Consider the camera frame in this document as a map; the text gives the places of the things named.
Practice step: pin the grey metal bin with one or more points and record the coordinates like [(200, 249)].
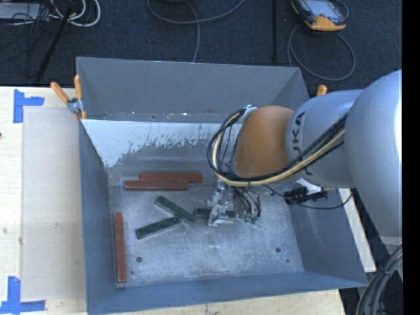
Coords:
[(197, 261)]

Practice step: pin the dark green flat block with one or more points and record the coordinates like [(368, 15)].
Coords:
[(201, 212), (157, 227), (175, 208)]

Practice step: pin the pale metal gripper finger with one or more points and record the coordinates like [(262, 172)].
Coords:
[(220, 221), (215, 199)]

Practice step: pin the red-brown flat block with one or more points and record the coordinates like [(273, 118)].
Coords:
[(170, 177), (120, 248), (155, 185)]

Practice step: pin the black cylinder on white bracket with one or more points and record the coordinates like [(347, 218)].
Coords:
[(297, 195)]

